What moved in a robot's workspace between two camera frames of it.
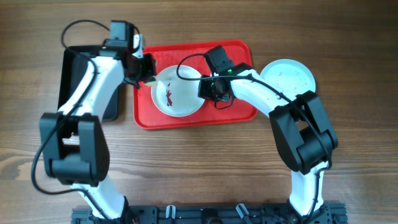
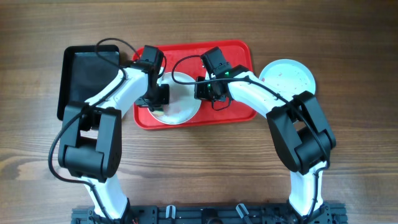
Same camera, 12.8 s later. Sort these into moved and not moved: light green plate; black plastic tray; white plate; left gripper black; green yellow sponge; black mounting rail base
Moved: white plate; left gripper black; green yellow sponge
Not moved: black plastic tray; black mounting rail base; light green plate
